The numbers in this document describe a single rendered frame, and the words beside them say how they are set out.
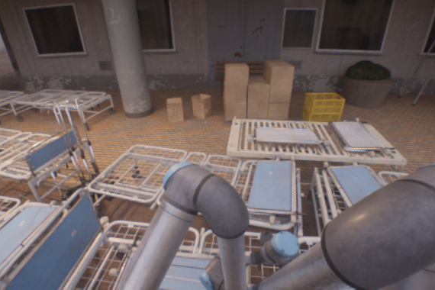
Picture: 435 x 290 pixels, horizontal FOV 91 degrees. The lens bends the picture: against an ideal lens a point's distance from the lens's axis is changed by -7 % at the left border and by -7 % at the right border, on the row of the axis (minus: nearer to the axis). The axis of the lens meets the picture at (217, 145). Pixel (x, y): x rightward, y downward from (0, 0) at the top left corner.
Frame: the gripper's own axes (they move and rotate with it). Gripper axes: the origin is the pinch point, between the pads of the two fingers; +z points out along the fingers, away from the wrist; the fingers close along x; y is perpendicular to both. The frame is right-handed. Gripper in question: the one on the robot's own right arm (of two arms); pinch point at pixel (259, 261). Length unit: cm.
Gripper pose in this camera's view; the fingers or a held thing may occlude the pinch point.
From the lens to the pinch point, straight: 120.7
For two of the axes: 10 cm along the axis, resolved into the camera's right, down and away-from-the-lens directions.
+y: 1.1, 7.9, -6.0
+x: 9.8, 0.0, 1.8
